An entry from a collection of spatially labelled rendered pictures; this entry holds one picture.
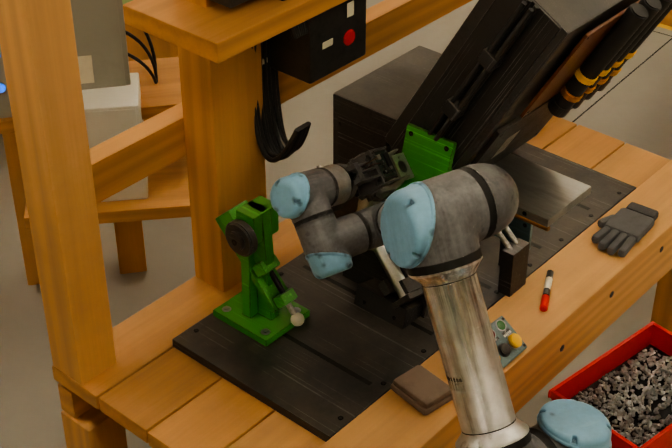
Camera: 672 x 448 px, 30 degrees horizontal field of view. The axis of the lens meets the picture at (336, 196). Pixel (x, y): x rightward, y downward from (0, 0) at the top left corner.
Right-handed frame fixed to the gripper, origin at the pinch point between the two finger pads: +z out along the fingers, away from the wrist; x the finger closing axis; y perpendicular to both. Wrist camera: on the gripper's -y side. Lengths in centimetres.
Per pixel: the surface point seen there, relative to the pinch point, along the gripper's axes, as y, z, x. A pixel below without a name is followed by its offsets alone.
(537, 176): 13.1, 25.7, -11.9
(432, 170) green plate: 6.6, 2.4, -3.4
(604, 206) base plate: 3, 62, -22
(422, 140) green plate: 7.5, 2.4, 2.7
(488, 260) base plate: -8.8, 28.2, -22.8
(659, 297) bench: -12, 93, -47
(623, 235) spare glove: 11, 51, -30
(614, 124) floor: -87, 256, 14
